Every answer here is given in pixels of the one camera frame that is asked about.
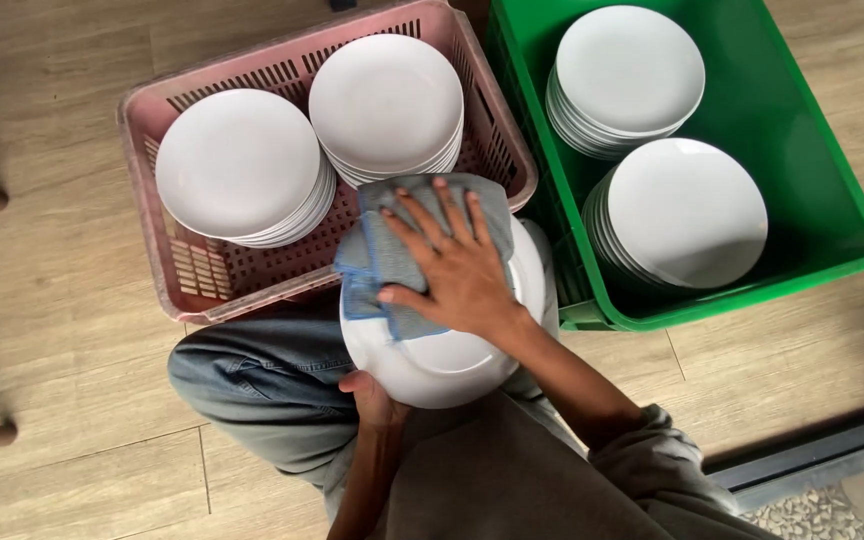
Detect person's grey sweatshirt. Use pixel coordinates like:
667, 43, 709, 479
372, 390, 782, 540

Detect dark metal door track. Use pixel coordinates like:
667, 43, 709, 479
704, 408, 864, 514

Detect green plastic crate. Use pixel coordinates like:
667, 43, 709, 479
486, 0, 864, 333

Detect person's left hand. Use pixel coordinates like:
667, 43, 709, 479
338, 370, 412, 435

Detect grey microfibre cloth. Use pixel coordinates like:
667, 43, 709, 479
333, 173, 516, 342

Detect white dinner plate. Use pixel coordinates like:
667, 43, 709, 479
339, 216, 548, 411

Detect person's right hand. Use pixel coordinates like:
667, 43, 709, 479
377, 177, 535, 343

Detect stack of white plates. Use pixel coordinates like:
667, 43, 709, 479
308, 33, 466, 189
154, 88, 338, 250
582, 137, 770, 294
545, 5, 707, 162

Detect person's blue jeans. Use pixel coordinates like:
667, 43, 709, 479
167, 217, 562, 519

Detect pink plastic crate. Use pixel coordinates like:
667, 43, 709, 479
117, 0, 540, 325

